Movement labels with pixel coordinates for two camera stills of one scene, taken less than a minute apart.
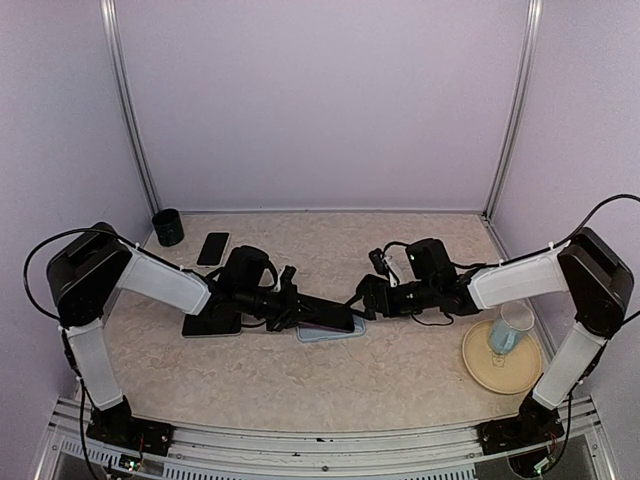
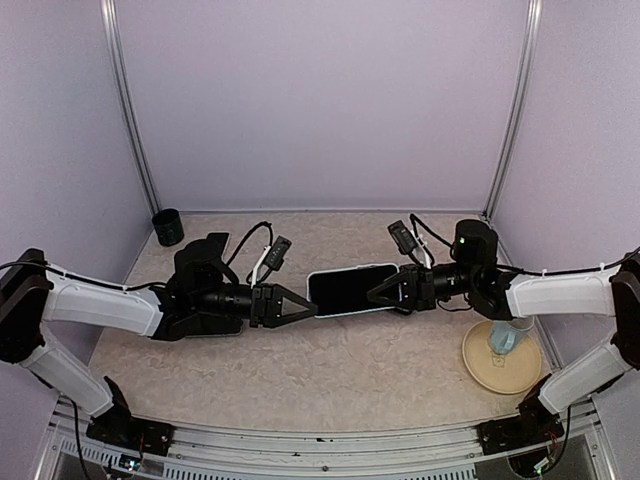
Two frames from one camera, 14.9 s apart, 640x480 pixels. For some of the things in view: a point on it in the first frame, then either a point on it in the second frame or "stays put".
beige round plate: (511, 373) stays put
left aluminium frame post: (110, 16) stays put
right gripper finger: (359, 313) → (401, 305)
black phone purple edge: (339, 316) → (345, 290)
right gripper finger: (361, 290) → (391, 290)
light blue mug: (510, 328) stays put
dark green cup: (168, 226) stays put
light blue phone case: (318, 335) → (343, 291)
